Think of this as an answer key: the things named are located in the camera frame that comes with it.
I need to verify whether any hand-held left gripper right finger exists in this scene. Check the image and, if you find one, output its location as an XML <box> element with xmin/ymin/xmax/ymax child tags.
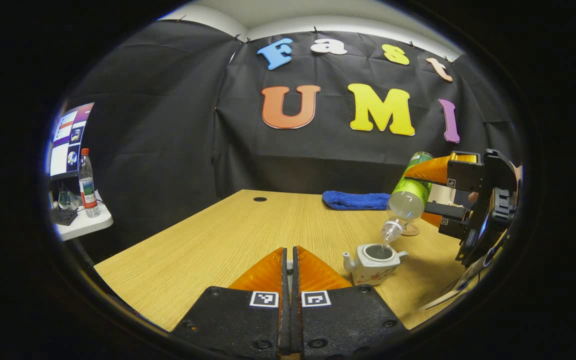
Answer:
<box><xmin>290</xmin><ymin>245</ymin><xmax>410</xmax><ymax>360</ymax></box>

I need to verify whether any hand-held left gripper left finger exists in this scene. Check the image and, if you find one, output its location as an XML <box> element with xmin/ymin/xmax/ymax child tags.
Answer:
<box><xmin>170</xmin><ymin>247</ymin><xmax>292</xmax><ymax>360</ymax></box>

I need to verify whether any green label water bottle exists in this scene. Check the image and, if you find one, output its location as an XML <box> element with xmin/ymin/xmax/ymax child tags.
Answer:
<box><xmin>380</xmin><ymin>151</ymin><xmax>434</xmax><ymax>246</ymax></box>

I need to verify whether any white teacup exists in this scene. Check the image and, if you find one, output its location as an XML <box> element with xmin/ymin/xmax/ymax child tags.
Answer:
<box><xmin>342</xmin><ymin>243</ymin><xmax>410</xmax><ymax>287</ymax></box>

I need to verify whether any red cap water bottle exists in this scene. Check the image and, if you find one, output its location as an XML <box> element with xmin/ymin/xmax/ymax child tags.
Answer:
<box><xmin>78</xmin><ymin>148</ymin><xmax>101</xmax><ymax>218</ymax></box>

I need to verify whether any blue towel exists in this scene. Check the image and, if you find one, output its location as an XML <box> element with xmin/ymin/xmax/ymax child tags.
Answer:
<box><xmin>322</xmin><ymin>190</ymin><xmax>393</xmax><ymax>211</ymax></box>

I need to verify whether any white side table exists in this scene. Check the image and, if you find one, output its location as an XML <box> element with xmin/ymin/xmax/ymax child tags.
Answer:
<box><xmin>50</xmin><ymin>190</ymin><xmax>115</xmax><ymax>242</ymax></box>

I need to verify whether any black keyboard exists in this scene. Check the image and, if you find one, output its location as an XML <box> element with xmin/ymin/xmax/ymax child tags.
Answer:
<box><xmin>50</xmin><ymin>207</ymin><xmax>79</xmax><ymax>226</ymax></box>

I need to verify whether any black backdrop cloth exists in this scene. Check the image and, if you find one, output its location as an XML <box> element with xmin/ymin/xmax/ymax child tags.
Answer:
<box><xmin>63</xmin><ymin>20</ymin><xmax>524</xmax><ymax>261</ymax></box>

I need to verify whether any clear plastic bag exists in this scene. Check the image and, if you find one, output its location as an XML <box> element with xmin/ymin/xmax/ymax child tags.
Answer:
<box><xmin>58</xmin><ymin>187</ymin><xmax>84</xmax><ymax>211</ymax></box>

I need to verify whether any computer monitor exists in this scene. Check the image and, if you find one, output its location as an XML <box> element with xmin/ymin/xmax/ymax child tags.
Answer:
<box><xmin>48</xmin><ymin>102</ymin><xmax>95</xmax><ymax>181</ymax></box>

